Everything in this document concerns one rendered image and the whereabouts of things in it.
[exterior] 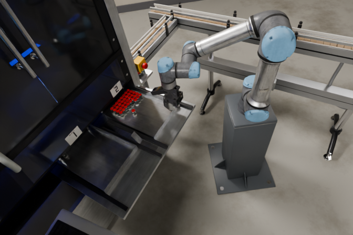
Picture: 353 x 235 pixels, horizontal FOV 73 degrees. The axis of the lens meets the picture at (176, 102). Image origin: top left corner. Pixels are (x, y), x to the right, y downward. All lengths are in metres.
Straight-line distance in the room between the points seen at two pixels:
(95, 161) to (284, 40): 1.03
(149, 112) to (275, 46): 0.78
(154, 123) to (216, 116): 1.19
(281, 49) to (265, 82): 0.20
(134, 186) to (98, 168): 0.22
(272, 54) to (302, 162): 1.47
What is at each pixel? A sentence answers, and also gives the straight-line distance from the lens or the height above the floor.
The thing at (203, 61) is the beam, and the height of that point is 0.53.
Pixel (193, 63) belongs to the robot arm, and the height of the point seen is 1.25.
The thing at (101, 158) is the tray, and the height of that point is 0.88.
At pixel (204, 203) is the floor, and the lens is 2.04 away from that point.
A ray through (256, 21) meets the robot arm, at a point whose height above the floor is 1.39.
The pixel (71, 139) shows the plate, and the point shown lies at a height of 1.02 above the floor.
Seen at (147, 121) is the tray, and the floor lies 0.88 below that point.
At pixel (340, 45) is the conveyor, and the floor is 0.93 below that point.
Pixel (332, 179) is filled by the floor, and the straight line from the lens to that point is 2.32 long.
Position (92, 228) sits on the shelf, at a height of 0.80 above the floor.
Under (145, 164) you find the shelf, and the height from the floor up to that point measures 0.88.
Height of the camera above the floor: 1.95
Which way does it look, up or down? 49 degrees down
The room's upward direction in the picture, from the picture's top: 10 degrees counter-clockwise
